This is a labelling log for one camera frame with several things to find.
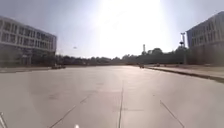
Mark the pale pavement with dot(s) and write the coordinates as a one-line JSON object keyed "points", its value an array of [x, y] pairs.
{"points": [[203, 70]]}

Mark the raised kerb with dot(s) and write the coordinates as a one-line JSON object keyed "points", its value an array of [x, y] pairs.
{"points": [[186, 73]]}

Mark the white multi-storey building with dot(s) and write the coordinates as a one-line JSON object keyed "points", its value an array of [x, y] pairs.
{"points": [[23, 38]]}

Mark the dark vehicle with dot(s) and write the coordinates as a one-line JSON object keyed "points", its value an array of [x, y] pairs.
{"points": [[58, 66]]}

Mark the grey concrete road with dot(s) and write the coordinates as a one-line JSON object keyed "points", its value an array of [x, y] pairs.
{"points": [[110, 90]]}

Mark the distant vehicle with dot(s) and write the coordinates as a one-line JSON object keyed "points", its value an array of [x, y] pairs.
{"points": [[141, 66]]}

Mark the grey multi-storey building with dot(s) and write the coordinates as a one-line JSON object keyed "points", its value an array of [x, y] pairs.
{"points": [[208, 36]]}

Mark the distant tower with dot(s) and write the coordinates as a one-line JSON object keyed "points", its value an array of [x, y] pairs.
{"points": [[144, 48]]}

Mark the tall lamp pole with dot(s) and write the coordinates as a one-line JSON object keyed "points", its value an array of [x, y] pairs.
{"points": [[183, 46]]}

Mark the row of trees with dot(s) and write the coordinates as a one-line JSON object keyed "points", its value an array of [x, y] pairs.
{"points": [[126, 59]]}

